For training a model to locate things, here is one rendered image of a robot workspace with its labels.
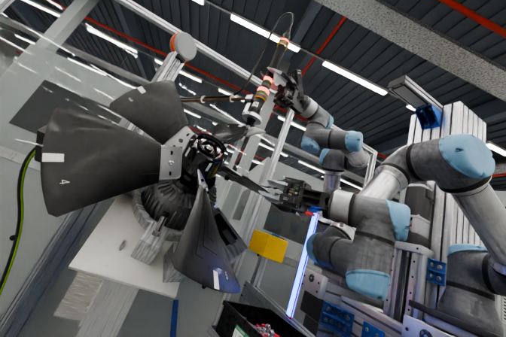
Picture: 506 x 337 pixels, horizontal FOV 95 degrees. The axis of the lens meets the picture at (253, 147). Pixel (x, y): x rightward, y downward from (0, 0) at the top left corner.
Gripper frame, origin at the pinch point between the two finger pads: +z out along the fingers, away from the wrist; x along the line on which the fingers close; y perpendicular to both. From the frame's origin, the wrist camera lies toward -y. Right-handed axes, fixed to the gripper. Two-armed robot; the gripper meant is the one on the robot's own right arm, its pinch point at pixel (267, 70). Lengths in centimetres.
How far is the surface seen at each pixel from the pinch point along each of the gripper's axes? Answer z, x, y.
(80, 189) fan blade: 30, -7, 59
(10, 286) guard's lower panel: 38, 78, 110
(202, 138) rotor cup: 10.7, -0.6, 35.1
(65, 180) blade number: 33, -7, 58
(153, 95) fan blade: 28.3, 15.2, 25.4
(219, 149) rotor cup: 5.6, -3.4, 36.3
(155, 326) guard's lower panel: -26, 67, 112
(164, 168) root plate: 17, -1, 48
